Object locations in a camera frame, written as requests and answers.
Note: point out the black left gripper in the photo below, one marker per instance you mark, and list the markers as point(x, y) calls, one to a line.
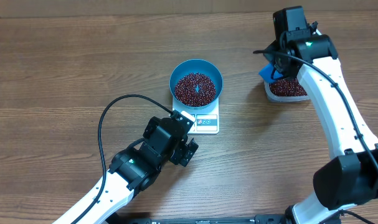
point(185, 154)

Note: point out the blue plastic measuring scoop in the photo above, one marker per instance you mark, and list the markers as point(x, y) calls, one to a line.
point(266, 74)

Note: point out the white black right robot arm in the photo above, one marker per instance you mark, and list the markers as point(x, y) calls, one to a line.
point(350, 178)

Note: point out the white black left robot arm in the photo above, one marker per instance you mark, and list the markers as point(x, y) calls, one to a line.
point(135, 168)

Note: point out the white digital kitchen scale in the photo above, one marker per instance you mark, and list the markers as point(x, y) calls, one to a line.
point(207, 118)

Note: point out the teal blue bowl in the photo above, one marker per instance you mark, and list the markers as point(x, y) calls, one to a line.
point(197, 66)

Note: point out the red adzuki beans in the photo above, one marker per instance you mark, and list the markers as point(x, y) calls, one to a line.
point(197, 89)

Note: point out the clear plastic container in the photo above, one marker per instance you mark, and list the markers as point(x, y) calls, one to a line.
point(282, 99)

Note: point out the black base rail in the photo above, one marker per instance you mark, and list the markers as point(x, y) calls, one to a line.
point(257, 219)

